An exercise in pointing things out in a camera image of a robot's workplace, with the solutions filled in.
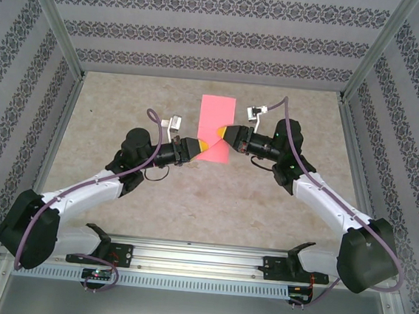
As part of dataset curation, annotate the pink paper sheet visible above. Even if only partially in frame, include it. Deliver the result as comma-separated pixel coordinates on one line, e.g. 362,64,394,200
194,95,237,165

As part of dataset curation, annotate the small circuit board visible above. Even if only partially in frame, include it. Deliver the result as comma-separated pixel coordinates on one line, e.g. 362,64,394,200
287,285,312,300
81,267,115,282

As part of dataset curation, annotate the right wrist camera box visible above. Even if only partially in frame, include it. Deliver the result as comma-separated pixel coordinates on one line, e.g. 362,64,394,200
244,103,270,136

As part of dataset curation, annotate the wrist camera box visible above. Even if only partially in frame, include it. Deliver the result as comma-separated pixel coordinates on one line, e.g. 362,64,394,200
244,103,270,136
158,113,185,143

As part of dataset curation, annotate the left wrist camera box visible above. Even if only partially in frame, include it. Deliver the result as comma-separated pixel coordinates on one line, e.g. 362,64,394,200
158,113,185,143

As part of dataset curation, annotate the short black cable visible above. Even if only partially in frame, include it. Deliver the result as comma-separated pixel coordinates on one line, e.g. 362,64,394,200
248,156,276,172
143,163,173,185

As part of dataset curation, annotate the aluminium side rail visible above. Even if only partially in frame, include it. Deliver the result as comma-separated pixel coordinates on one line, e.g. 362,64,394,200
328,97,386,218
30,68,89,204

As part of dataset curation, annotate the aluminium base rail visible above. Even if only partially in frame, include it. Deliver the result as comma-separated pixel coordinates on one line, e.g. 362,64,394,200
47,227,341,290

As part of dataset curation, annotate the black mount plate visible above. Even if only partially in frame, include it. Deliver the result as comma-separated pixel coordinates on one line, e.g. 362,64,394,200
65,239,134,269
262,254,330,287

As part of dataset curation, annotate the aluminium frame post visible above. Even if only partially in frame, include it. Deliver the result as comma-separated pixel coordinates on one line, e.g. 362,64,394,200
11,0,94,79
338,0,419,110

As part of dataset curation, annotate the grey slotted cable duct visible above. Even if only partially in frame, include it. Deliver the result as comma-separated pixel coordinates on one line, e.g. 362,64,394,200
10,261,290,303

